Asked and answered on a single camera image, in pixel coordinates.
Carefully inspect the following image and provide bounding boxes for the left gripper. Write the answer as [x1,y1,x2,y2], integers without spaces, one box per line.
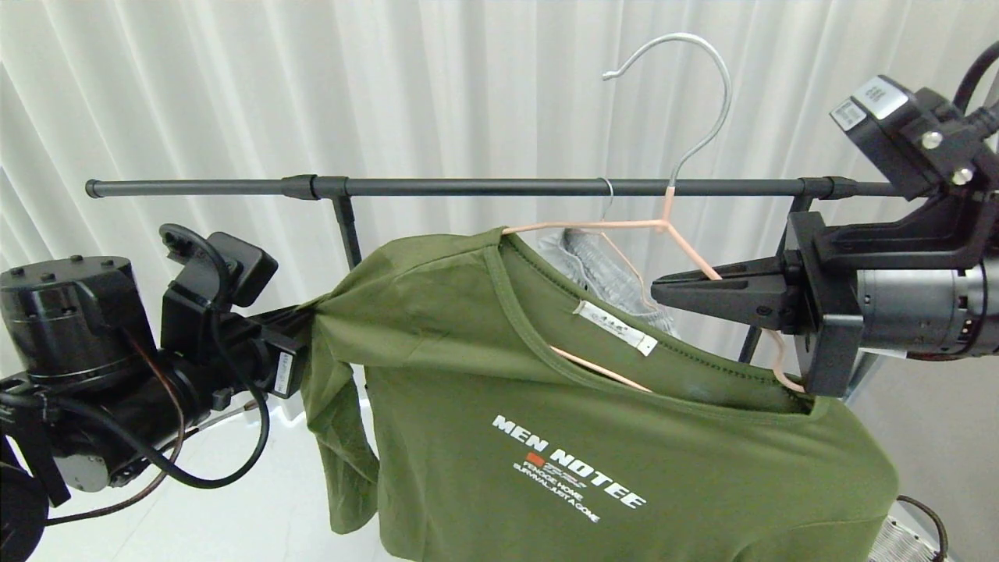
[226,302,324,399]

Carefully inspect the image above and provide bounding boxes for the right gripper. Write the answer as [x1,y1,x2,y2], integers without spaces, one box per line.
[650,211,999,397]

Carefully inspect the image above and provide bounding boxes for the pink clothes hanger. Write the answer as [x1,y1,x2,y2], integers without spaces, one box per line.
[558,178,664,313]
[503,33,809,393]

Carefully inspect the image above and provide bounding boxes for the pale grey shorts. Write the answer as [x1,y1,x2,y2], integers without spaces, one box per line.
[539,229,680,338]

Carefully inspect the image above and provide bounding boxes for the green long-sleeved shirt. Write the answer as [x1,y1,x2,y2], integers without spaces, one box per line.
[300,226,900,562]

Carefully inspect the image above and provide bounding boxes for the black clothes rack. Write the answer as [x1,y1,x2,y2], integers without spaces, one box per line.
[84,176,906,368]

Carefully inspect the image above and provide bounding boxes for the white laundry basket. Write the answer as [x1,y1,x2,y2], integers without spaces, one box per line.
[866,496,949,562]

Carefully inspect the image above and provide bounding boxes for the black cable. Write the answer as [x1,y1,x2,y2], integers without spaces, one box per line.
[952,39,999,137]
[0,224,272,490]

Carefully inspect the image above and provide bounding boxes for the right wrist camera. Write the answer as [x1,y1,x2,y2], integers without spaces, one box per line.
[812,74,999,270]

